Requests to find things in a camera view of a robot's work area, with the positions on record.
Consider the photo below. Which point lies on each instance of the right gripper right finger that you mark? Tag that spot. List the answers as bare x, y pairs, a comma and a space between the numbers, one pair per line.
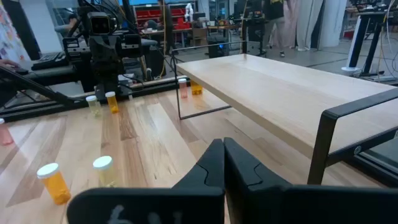
280, 205

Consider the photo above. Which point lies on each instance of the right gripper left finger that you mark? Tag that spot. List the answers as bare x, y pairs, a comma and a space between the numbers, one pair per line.
186, 205

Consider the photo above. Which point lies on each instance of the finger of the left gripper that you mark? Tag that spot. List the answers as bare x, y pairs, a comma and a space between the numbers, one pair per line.
132, 45
74, 49

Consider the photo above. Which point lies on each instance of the small pale yellow pill bottle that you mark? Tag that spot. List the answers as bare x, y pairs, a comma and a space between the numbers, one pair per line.
94, 107
105, 172

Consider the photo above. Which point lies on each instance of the small orange pill bottle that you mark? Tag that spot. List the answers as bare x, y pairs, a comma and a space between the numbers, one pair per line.
56, 185
112, 103

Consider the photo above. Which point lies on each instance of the small pink pill bottle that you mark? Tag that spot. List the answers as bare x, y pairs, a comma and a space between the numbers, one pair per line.
3, 134
183, 88

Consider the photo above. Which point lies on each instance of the large orange pill bottle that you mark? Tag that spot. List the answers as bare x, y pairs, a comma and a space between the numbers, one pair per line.
196, 88

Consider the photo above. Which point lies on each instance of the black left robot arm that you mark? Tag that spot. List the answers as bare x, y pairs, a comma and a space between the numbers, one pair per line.
107, 82

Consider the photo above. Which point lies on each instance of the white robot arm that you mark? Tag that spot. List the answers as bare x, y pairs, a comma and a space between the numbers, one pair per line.
188, 12

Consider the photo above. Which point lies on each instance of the person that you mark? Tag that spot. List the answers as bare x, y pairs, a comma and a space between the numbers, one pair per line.
66, 26
152, 25
275, 18

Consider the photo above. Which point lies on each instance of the black keyboard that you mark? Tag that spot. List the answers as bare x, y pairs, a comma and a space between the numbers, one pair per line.
46, 59

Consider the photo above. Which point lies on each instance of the grey office desk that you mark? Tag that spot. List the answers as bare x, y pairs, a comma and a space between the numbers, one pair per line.
56, 76

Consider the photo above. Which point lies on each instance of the red storage bin rack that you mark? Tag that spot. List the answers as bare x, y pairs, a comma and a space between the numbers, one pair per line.
155, 14

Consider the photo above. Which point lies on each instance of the black computer mouse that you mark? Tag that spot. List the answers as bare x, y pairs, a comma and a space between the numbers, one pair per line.
21, 71

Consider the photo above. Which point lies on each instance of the colourful patterned poster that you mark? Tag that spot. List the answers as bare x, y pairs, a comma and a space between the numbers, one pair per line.
9, 37

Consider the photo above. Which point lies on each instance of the cardboard box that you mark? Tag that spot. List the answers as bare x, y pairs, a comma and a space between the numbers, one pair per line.
199, 36

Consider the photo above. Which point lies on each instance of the person's hand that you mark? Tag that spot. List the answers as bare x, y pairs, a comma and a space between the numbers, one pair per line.
7, 63

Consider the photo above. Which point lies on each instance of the black computer tower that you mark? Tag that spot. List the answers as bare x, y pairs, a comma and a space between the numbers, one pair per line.
217, 48

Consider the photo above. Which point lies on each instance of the black equipment cart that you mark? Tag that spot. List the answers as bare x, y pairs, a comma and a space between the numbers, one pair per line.
255, 31

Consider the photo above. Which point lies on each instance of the pink curtain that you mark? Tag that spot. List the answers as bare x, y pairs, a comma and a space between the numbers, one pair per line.
292, 25

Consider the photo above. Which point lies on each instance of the white curtain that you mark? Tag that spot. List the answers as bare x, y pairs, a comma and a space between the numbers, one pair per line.
308, 25

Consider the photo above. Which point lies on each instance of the black standing desk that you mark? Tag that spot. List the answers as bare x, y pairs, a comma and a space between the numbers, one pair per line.
373, 40

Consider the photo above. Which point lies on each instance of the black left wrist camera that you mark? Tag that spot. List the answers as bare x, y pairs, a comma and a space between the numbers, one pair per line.
100, 24

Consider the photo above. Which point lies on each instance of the black aluminium rig frame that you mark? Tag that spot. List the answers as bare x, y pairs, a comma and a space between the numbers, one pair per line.
31, 112

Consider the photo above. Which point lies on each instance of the wooden shelf black metal frame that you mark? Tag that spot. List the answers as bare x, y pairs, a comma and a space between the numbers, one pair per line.
280, 93

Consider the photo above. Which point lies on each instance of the white post round base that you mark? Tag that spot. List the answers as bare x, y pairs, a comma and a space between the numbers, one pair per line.
354, 43

